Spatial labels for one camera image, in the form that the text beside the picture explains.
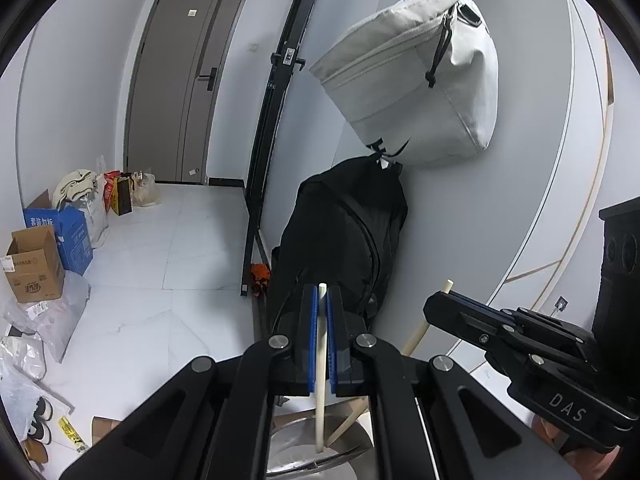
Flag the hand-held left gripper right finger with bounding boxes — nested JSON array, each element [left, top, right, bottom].
[[326, 287, 583, 480]]

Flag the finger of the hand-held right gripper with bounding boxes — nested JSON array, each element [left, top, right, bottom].
[[424, 292, 596, 368], [450, 294, 593, 346]]

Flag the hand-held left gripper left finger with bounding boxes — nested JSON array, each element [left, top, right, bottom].
[[59, 284, 321, 480]]

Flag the cream chopstick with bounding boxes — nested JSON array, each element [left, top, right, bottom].
[[324, 278, 457, 448], [313, 283, 329, 455]]

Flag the stainless steel container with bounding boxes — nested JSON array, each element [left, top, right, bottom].
[[266, 400, 376, 480]]

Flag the person's right hand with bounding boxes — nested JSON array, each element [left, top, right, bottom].
[[531, 412, 631, 471]]

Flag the orange black object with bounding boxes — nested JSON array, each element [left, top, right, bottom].
[[250, 262, 271, 297]]

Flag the black backpack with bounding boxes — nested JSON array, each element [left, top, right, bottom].
[[270, 155, 408, 321]]

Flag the clear plastic bag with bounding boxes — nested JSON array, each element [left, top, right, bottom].
[[131, 169, 162, 208]]

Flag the flat cardboard piece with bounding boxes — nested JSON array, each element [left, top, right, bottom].
[[91, 416, 124, 449]]

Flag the black yellow paper bag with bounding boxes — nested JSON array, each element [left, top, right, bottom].
[[111, 174, 133, 217]]

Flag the grey canvas bag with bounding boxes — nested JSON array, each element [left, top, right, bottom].
[[309, 0, 500, 168]]

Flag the red bag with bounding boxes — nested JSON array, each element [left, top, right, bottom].
[[103, 171, 121, 211]]

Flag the blue cardboard box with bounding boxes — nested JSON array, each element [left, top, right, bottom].
[[22, 189, 94, 276]]

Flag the grey plastic mailer bag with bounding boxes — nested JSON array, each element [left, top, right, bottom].
[[2, 270, 92, 364]]

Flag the yellow packet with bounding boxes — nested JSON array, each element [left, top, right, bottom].
[[57, 416, 89, 454]]

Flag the beige cloth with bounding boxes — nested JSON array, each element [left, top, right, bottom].
[[54, 170, 98, 211]]

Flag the brown cardboard box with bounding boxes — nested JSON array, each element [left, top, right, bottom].
[[6, 225, 66, 304]]

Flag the grey door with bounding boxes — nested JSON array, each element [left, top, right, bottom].
[[124, 0, 253, 186]]

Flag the crumpled white plastic bag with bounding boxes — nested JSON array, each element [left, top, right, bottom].
[[0, 335, 76, 443]]

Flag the black metal rack frame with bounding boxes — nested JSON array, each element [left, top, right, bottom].
[[240, 0, 331, 298]]

